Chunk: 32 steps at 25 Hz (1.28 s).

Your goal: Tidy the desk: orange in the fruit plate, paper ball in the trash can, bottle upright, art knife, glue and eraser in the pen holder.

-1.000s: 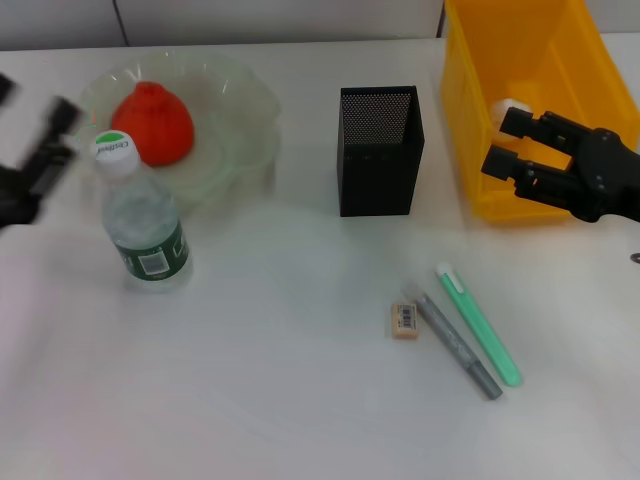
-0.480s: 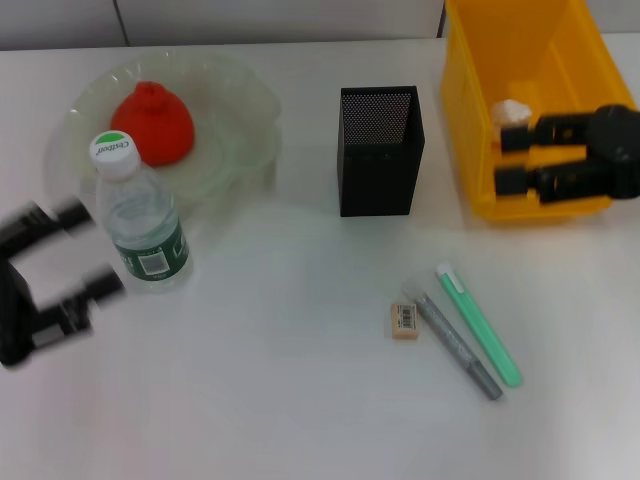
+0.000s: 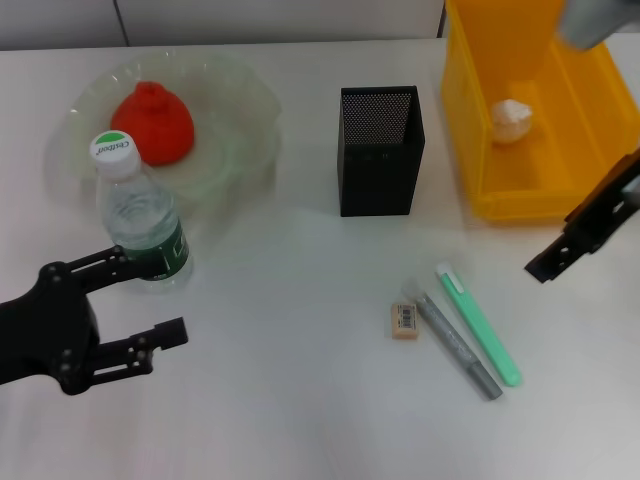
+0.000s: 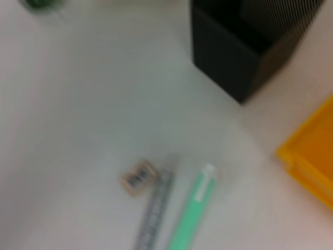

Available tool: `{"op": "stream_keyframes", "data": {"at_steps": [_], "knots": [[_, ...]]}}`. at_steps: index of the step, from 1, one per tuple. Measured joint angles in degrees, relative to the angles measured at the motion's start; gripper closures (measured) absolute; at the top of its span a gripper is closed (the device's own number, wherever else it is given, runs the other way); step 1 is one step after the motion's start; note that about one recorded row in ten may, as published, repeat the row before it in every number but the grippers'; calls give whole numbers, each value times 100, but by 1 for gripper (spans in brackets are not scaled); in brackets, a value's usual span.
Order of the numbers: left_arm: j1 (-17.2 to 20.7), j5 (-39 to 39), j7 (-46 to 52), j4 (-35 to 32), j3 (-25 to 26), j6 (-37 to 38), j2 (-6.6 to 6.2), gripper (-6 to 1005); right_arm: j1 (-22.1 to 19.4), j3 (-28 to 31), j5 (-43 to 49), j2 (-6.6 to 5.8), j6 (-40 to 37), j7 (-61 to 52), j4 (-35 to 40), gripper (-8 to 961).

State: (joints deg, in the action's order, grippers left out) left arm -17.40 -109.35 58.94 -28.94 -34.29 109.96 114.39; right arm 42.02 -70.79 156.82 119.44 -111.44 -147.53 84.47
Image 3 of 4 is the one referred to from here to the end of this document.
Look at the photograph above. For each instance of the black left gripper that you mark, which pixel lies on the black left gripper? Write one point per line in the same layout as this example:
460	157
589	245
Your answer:
45	330

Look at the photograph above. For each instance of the pale green glass fruit plate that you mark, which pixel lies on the pale green glass fruit plate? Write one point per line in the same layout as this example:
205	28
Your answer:
225	150

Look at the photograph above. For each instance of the orange fruit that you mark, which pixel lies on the orange fruit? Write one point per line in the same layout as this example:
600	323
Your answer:
160	125

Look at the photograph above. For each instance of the mint green pen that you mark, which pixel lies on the mint green pen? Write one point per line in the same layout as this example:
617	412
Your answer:
490	340

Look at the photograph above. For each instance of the yellow plastic bin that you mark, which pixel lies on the yellow plastic bin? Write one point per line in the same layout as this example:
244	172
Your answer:
550	165

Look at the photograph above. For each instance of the grey marker pen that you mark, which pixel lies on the grey marker pen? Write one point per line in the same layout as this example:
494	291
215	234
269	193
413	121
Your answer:
450	335

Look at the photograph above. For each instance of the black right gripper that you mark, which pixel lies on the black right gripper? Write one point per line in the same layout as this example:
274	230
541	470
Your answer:
610	200

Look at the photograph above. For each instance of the black mesh pen holder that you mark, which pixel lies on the black mesh pen holder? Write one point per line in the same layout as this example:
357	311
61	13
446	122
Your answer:
380	175

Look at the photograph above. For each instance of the beige eraser with barcode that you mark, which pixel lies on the beige eraser with barcode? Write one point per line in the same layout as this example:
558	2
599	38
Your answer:
404	322

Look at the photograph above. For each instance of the clear green-label water bottle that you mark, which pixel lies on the clear green-label water bottle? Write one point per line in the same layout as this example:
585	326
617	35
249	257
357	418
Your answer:
140	210

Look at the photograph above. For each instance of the white paper ball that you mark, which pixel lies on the white paper ball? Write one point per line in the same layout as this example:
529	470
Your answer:
510	120

